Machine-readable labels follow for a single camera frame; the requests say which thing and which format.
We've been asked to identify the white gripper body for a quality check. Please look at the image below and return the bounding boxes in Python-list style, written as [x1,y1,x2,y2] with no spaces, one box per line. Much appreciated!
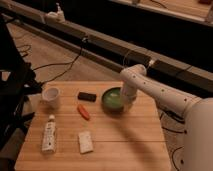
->
[120,83,137,112]

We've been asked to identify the green ceramic bowl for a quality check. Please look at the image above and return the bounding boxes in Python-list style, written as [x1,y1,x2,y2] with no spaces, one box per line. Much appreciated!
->
[101,87,124,112]

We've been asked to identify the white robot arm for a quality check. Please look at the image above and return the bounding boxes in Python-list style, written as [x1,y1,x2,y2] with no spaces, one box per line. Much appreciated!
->
[120,64,213,171]

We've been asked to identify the black rectangular block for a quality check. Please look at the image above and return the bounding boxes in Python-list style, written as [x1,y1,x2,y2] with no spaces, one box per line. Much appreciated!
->
[78,92,97,102]

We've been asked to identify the orange toy carrot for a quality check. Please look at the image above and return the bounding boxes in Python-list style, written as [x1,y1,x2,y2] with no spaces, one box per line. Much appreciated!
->
[77,104,90,120]

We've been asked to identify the white paper cup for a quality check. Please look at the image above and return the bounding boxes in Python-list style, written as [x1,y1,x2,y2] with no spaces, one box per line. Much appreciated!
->
[42,87,60,109]

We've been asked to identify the white tube with label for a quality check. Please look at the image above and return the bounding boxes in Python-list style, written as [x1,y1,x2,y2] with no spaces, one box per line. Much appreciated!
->
[41,115,56,153]

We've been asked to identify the black equipment stand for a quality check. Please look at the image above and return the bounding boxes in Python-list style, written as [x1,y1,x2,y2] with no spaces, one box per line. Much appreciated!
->
[0,14,42,151]

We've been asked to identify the black cables at right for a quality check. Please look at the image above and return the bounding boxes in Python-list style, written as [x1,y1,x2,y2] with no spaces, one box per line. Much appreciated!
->
[159,109,188,171]

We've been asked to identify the black floor cable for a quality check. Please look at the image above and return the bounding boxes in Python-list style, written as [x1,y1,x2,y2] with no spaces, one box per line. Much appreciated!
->
[32,39,88,84]

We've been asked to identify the long metal rail beam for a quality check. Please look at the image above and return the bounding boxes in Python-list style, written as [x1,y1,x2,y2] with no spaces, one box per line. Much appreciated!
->
[0,0,213,97]

